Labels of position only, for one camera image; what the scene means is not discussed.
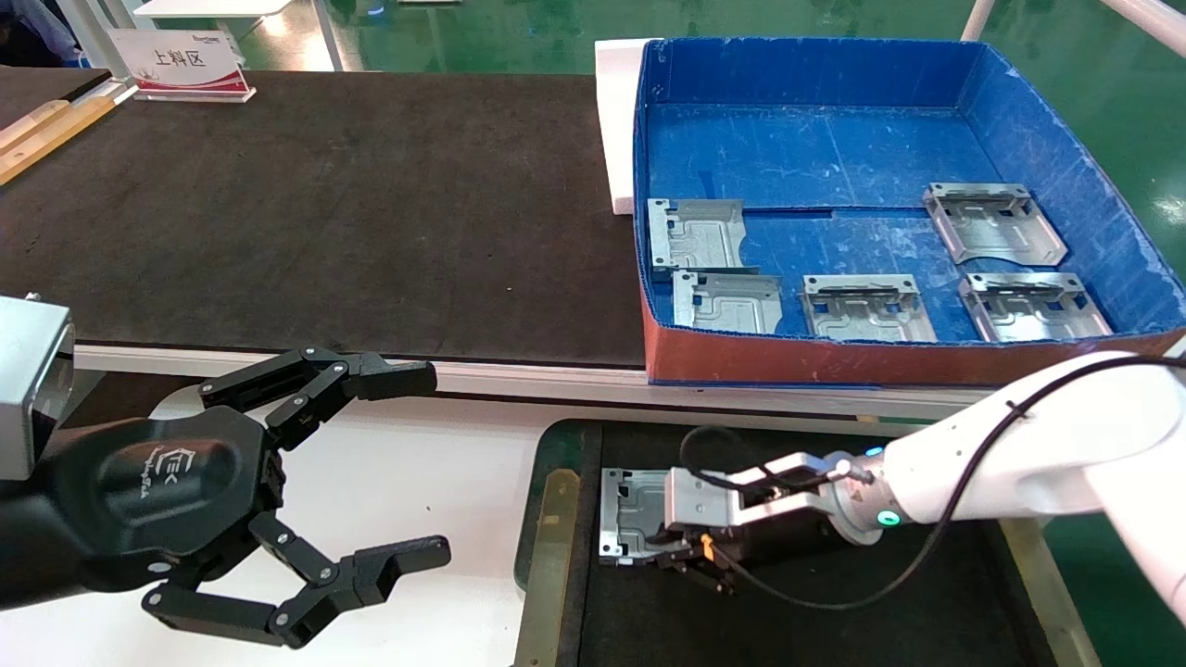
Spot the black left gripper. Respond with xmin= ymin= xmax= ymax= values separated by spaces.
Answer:
xmin=51 ymin=346 xmax=453 ymax=650

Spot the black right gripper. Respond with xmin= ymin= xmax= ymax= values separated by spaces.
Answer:
xmin=648 ymin=509 xmax=850 ymax=595

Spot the stamped sheet metal bracket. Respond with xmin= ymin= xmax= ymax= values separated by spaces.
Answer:
xmin=957 ymin=271 xmax=1113 ymax=344
xmin=922 ymin=182 xmax=1068 ymax=267
xmin=598 ymin=467 xmax=674 ymax=567
xmin=647 ymin=197 xmax=759 ymax=276
xmin=801 ymin=274 xmax=937 ymax=344
xmin=671 ymin=270 xmax=784 ymax=334

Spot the black tray container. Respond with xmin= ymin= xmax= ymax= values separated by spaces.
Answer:
xmin=512 ymin=419 xmax=1104 ymax=667

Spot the large black conveyor mat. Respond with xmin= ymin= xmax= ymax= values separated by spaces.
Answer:
xmin=0 ymin=67 xmax=650 ymax=370

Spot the white foam block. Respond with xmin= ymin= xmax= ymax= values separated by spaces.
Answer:
xmin=594 ymin=39 xmax=661 ymax=217

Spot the blue corrugated plastic box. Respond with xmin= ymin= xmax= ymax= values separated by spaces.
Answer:
xmin=633 ymin=37 xmax=1186 ymax=388

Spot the acrylic sign with red stripe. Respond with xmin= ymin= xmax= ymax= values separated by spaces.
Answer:
xmin=107 ymin=28 xmax=258 ymax=104

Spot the wooden edge strip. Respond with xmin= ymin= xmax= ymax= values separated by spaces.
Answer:
xmin=0 ymin=95 xmax=117 ymax=186

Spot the white background table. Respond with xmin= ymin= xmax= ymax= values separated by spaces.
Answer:
xmin=132 ymin=0 xmax=344 ymax=73

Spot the person in blue clothing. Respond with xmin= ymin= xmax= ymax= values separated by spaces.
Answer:
xmin=0 ymin=0 xmax=81 ymax=66

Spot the white slanted tube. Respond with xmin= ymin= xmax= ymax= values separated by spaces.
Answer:
xmin=1098 ymin=0 xmax=1186 ymax=58

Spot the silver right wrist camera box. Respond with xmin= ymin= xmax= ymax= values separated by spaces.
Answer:
xmin=665 ymin=452 xmax=835 ymax=531

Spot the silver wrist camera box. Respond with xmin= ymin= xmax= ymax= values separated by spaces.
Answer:
xmin=0 ymin=295 xmax=76 ymax=483
xmin=665 ymin=452 xmax=835 ymax=531

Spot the aluminium table frame rail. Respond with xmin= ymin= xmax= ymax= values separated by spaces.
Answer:
xmin=72 ymin=345 xmax=1006 ymax=436

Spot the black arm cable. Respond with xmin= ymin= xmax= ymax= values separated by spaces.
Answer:
xmin=679 ymin=355 xmax=1186 ymax=612

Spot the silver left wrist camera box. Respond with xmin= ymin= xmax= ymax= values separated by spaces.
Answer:
xmin=0 ymin=295 xmax=76 ymax=483

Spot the white frame post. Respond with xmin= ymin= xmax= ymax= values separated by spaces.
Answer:
xmin=57 ymin=0 xmax=140 ymax=82

